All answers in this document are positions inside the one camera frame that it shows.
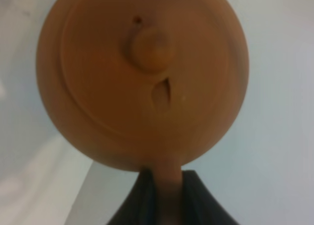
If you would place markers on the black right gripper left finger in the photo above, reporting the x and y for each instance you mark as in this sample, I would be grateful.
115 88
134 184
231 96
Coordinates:
141 205

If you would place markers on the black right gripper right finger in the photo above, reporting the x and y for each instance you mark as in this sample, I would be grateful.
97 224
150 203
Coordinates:
199 205

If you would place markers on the brown clay teapot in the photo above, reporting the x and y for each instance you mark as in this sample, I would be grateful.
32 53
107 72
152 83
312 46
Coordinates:
143 84

